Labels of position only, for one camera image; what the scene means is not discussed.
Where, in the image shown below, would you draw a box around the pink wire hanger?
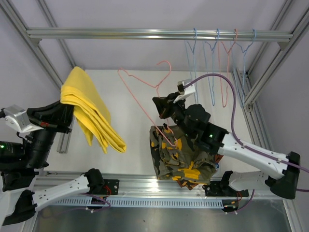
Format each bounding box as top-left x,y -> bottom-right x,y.
117,60 -> 178,147

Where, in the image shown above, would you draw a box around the orange brown camouflage trousers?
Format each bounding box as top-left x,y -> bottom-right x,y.
172,154 -> 223,190

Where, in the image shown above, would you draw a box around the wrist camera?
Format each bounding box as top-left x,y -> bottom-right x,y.
173,79 -> 196,103
0,105 -> 43,133

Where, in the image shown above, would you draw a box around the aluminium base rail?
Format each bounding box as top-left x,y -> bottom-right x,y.
30,172 -> 294,199

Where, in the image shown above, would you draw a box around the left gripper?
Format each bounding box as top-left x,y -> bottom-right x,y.
21,94 -> 77,169

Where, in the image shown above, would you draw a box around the aluminium frame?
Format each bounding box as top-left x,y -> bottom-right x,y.
240,0 -> 309,147
0,0 -> 76,154

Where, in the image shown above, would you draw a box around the right aluminium frame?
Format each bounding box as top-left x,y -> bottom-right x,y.
240,0 -> 309,147

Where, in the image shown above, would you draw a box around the left aluminium frame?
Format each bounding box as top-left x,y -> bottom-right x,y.
0,0 -> 76,154

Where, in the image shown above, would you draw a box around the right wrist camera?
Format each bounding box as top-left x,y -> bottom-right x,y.
173,79 -> 196,103

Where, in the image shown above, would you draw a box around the aluminium hanging rail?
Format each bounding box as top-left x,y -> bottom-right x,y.
27,28 -> 293,43

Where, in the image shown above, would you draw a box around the white slotted cable duct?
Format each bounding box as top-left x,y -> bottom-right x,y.
54,196 -> 224,209

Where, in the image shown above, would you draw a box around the grey yellow camouflage trousers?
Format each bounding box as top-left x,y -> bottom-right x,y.
149,125 -> 215,180

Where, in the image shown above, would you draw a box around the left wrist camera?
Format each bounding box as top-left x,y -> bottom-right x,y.
0,105 -> 43,133

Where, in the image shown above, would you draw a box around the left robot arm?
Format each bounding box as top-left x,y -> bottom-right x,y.
0,101 -> 104,226

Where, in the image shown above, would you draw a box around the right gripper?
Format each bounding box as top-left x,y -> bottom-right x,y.
153,91 -> 194,139

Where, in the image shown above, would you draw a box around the blue hanger with orange trousers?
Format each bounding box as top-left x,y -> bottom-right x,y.
202,28 -> 220,106

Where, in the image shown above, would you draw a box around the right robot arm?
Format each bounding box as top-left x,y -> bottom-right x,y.
152,93 -> 300,200

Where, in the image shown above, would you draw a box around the blue hanger with camo trousers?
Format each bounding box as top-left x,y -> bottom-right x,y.
184,28 -> 200,104

